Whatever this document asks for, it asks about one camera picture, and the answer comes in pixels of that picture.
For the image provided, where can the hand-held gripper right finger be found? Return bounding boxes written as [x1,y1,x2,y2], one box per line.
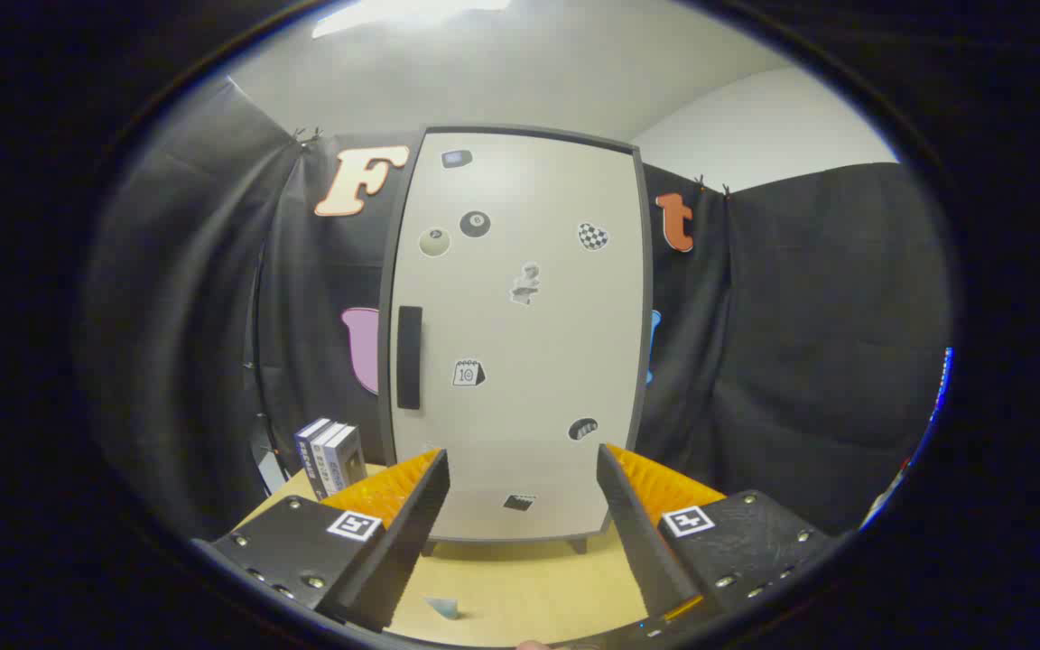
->
[596,442,846,633]

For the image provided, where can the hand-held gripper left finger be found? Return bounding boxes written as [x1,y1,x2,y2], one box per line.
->
[190,447,451,635]

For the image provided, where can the grey cabinet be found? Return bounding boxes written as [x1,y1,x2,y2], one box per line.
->
[377,125,656,556]

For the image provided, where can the black door handle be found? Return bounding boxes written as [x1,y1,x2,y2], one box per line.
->
[396,306,423,410]

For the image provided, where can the black backdrop cloth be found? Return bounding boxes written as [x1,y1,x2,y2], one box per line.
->
[78,77,954,543]

